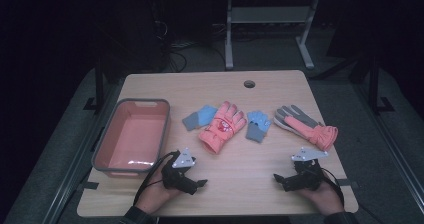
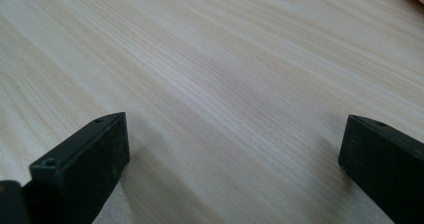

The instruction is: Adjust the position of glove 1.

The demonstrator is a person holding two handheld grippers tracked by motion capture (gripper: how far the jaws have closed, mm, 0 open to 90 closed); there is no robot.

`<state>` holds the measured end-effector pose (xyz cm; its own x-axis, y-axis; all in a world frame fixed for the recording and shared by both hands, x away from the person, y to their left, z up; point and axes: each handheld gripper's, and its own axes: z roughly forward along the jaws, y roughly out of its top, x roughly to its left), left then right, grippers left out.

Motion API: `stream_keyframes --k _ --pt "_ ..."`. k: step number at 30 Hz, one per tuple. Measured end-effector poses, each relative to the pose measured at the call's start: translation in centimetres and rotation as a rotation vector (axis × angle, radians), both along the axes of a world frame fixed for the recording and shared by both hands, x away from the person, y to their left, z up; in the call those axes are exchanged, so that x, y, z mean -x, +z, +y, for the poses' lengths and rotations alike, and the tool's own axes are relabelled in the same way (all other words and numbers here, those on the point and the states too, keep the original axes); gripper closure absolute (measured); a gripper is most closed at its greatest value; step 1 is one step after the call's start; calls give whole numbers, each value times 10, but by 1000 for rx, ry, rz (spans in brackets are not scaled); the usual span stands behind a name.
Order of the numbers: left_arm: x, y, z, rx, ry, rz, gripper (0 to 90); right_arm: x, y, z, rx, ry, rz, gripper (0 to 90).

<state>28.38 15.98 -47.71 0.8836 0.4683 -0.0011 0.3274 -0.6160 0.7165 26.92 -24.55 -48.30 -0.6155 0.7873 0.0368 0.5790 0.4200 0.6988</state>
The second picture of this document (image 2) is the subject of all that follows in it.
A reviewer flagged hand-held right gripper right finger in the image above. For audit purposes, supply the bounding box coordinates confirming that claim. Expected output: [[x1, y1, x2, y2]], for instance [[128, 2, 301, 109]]
[[338, 114, 424, 224]]

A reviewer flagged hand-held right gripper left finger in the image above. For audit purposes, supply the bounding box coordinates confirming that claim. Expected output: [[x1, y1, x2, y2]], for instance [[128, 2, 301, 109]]
[[21, 111, 131, 224]]

